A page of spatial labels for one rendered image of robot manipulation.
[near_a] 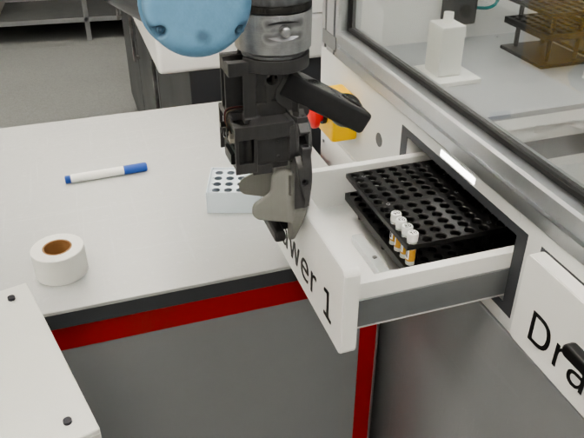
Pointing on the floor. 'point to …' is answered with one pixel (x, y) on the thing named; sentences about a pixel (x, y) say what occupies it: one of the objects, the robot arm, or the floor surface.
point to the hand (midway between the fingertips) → (291, 219)
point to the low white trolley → (173, 287)
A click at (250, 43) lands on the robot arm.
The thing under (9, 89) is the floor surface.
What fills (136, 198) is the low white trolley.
